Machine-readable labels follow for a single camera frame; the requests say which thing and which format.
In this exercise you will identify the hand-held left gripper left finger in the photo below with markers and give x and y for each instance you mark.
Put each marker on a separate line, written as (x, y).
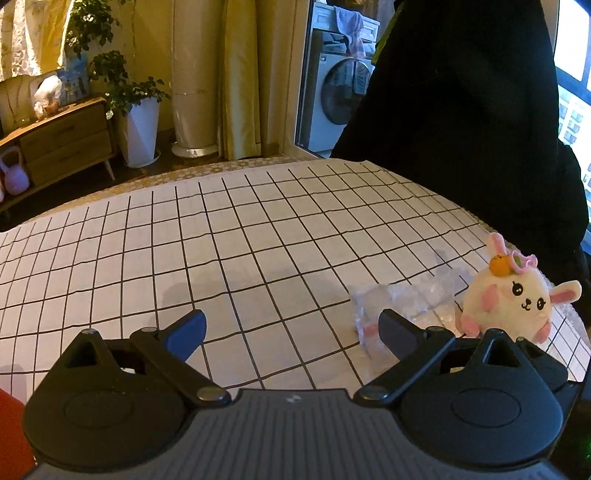
(187, 337)

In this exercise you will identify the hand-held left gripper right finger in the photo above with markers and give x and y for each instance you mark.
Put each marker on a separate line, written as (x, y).
(395, 330)

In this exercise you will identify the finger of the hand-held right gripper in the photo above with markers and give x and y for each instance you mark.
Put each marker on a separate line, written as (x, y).
(547, 364)

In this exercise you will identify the white rabbit plush toy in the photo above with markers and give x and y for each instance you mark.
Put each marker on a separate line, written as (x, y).
(508, 300)

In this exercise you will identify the red box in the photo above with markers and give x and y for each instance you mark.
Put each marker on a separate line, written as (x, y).
(11, 429)

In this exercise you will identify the clear plastic bag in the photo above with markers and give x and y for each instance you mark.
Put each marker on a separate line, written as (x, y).
(415, 295)

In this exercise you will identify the white checked tablecloth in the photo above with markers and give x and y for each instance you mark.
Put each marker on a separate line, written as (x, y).
(231, 240)

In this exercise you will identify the green plant in white pot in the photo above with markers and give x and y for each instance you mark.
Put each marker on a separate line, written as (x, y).
(138, 134)

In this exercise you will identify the wooden cabinet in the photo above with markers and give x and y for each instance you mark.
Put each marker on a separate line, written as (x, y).
(64, 143)

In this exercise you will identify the purple kettlebell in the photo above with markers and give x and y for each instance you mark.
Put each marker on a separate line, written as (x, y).
(16, 177)

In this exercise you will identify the white washing machine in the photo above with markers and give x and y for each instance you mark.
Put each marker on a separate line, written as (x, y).
(337, 101)

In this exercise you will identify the person's black clothing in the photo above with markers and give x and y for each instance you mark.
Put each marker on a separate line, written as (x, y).
(461, 92)

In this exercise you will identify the white standing air conditioner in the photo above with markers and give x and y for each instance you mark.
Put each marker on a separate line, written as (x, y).
(196, 83)

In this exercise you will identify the yellow curtain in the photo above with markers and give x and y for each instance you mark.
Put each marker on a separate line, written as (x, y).
(258, 83)

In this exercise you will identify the window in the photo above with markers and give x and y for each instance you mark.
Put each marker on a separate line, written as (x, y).
(575, 92)

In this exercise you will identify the blue box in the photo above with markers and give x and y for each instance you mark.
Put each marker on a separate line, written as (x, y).
(76, 83)

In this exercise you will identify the white plastic bag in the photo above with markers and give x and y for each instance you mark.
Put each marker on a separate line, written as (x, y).
(46, 94)

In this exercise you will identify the pink towel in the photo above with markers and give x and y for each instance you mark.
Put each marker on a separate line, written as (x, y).
(351, 27)

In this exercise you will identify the white appliance above washing machine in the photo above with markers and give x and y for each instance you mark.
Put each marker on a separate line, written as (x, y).
(323, 16)

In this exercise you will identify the cream hanging quilt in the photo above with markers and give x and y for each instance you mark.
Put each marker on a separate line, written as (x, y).
(27, 37)

